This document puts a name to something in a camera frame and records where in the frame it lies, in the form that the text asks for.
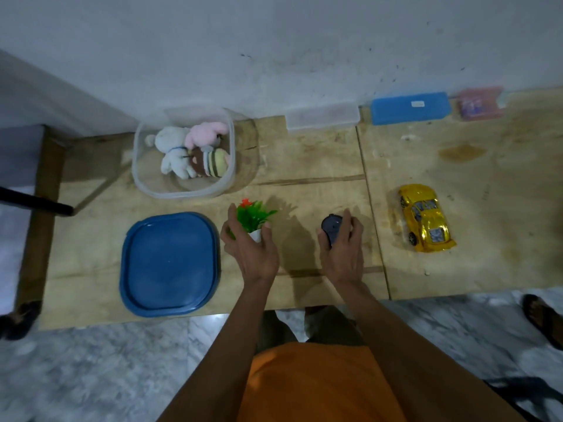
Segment brown wooden table frame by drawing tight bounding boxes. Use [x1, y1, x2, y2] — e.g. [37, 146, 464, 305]
[14, 125, 71, 313]

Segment person's right hand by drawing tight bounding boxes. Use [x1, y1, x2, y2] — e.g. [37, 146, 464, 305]
[317, 208, 365, 287]

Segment small artificial plant white pot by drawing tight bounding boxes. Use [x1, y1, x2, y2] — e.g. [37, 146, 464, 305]
[227, 198, 279, 244]

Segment blue container lid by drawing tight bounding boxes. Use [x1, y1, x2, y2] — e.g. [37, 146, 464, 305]
[119, 212, 221, 318]

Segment dark blue toy car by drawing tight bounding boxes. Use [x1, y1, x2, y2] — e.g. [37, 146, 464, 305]
[320, 214, 351, 246]

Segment pink plastic box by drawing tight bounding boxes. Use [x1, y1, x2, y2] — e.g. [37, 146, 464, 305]
[456, 86, 505, 122]

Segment orange shirt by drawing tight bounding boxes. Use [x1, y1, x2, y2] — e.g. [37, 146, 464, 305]
[237, 342, 408, 422]

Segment dark sandal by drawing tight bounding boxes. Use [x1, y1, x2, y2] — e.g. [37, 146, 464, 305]
[522, 294, 563, 351]
[0, 300, 43, 342]

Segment person's left hand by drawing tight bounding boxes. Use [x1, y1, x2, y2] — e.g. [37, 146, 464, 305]
[220, 205, 280, 285]

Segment brown striped plush toy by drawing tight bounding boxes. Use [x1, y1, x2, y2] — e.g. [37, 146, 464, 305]
[188, 146, 231, 179]

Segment pink plush toy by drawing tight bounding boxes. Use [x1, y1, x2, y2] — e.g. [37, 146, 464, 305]
[184, 121, 230, 151]

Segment dark grey trousers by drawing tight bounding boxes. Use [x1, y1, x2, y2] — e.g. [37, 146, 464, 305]
[256, 305, 367, 348]

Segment blue plastic box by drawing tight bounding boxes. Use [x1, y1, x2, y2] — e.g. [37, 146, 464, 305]
[370, 91, 453, 126]

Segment black rod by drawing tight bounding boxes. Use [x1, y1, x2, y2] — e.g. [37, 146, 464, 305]
[0, 186, 75, 217]

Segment yellow toy car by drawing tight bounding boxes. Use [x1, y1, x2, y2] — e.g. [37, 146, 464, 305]
[398, 184, 457, 253]

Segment clear plastic container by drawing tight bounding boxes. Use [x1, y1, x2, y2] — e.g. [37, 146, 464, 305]
[131, 107, 237, 200]

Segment person's left forearm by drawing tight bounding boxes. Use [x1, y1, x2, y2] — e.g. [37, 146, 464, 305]
[157, 277, 279, 422]

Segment clear plastic box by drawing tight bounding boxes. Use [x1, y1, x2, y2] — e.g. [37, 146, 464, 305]
[285, 103, 361, 131]

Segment white plush toy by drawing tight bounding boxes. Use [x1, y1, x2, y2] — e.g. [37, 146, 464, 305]
[145, 126, 197, 180]

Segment person's right forearm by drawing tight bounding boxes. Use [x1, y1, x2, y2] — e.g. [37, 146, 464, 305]
[332, 280, 527, 422]

